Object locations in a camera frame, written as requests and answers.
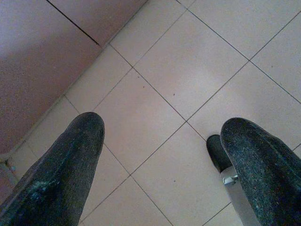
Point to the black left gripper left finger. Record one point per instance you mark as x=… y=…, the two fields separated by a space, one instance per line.
x=61 y=179

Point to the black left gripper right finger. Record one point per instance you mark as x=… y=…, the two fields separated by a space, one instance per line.
x=265 y=179

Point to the robot leg with black foot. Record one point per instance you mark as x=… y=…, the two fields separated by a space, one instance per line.
x=217 y=150

